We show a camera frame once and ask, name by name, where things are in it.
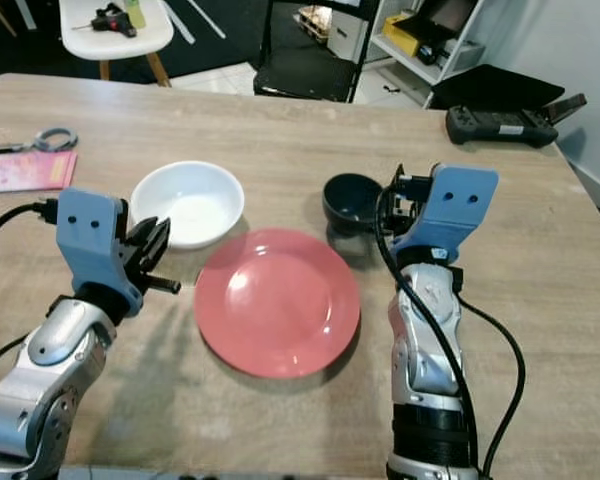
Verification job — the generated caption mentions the dark blue cup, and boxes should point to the dark blue cup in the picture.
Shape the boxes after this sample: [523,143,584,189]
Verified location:
[322,173,391,236]

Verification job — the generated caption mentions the white bowl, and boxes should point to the white bowl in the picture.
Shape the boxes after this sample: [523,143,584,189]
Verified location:
[129,161,246,251]

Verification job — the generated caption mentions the black handheld controller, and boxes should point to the black handheld controller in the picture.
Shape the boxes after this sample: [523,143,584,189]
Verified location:
[445,105,561,149]

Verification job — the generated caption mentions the pink plate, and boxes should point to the pink plate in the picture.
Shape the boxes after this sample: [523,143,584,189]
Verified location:
[194,228,362,380]

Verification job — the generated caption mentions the pink paper packet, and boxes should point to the pink paper packet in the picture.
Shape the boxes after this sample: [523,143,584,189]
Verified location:
[0,150,79,194]

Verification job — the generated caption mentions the white shelf unit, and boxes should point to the white shelf unit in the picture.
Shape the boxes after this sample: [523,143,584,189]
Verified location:
[370,0,491,109]

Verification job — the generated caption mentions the yellow box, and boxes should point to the yellow box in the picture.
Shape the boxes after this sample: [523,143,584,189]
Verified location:
[382,12,421,56]

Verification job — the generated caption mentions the white storage box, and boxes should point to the white storage box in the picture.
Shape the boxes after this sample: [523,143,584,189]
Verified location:
[335,12,371,63]

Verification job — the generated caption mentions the black folding phone holder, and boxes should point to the black folding phone holder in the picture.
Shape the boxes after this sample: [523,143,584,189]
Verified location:
[535,93,589,126]

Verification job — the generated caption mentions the white chair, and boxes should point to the white chair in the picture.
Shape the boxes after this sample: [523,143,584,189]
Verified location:
[60,0,176,86]

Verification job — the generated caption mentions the black power drill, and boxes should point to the black power drill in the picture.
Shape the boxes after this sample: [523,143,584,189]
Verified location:
[75,5,138,38]

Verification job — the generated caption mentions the yellow green bottle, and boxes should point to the yellow green bottle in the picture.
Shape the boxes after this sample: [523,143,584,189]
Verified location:
[123,0,146,29]

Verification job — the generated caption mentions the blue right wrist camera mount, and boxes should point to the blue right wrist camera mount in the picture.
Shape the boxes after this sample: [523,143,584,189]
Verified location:
[395,164,501,263]

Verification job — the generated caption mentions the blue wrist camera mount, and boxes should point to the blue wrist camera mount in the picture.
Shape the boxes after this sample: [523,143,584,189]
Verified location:
[395,164,501,263]
[56,188,144,319]

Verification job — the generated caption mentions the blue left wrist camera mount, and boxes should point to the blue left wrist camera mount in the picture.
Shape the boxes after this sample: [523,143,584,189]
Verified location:
[56,188,144,319]

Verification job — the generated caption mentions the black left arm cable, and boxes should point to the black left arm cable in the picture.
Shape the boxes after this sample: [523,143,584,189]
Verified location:
[0,198,63,256]

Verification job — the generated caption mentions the grey handled scissors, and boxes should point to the grey handled scissors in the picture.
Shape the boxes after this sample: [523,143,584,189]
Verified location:
[0,127,79,156]

